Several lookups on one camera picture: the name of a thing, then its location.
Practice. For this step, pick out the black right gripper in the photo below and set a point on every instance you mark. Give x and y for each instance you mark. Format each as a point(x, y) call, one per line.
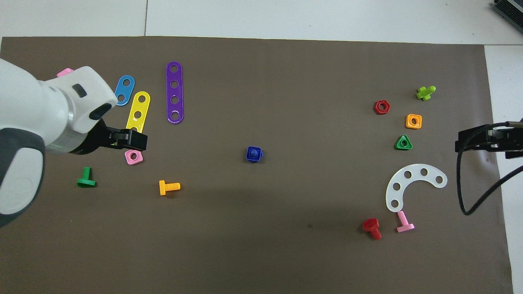
point(510, 136)

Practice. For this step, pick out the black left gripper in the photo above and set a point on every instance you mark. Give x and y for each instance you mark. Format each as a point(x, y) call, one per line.
point(98, 141)

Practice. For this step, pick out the blue square plastic nut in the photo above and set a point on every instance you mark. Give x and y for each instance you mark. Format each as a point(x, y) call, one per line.
point(249, 157)

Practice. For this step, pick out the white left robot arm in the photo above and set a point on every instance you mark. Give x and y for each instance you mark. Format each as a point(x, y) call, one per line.
point(24, 102)

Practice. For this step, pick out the pink square plastic nut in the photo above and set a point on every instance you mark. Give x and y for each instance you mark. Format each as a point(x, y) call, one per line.
point(139, 160)

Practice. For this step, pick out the yellow three-hole plastic strip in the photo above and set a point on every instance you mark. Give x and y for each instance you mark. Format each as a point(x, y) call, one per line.
point(140, 107)

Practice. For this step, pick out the blue two-hole plastic strip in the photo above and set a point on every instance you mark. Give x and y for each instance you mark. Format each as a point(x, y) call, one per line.
point(124, 90)

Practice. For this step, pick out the orange plastic bolt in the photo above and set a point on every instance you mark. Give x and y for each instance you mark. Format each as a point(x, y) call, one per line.
point(162, 188)

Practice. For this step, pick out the green plastic bolt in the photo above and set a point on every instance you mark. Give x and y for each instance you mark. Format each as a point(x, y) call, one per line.
point(86, 182)

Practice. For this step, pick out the purple four-hole plastic strip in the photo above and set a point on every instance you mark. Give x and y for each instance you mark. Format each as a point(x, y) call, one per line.
point(174, 76)

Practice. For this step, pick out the white curved five-hole plate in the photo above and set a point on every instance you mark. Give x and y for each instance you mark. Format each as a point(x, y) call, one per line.
point(416, 170)

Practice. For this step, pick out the lime cross-head plastic bolt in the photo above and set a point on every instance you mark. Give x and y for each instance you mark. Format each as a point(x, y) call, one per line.
point(425, 94)

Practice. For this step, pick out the orange square plastic nut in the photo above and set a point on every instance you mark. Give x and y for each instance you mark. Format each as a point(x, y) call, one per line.
point(408, 122)

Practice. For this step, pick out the green triangular plastic nut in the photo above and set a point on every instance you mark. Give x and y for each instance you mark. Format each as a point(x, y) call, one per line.
point(398, 146)

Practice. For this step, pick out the pink plastic bolt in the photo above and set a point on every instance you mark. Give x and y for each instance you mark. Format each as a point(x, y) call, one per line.
point(64, 73)
point(405, 227)

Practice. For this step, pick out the red hexagonal plastic nut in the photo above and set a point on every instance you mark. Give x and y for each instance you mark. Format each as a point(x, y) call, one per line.
point(376, 108)

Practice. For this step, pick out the grey ribbed device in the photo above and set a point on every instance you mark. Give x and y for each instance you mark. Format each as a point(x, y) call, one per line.
point(512, 8)

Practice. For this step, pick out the red hex-head plastic bolt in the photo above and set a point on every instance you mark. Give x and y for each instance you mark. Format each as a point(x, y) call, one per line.
point(371, 224)

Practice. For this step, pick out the brown table mat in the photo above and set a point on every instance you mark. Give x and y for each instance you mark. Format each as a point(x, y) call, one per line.
point(261, 245)

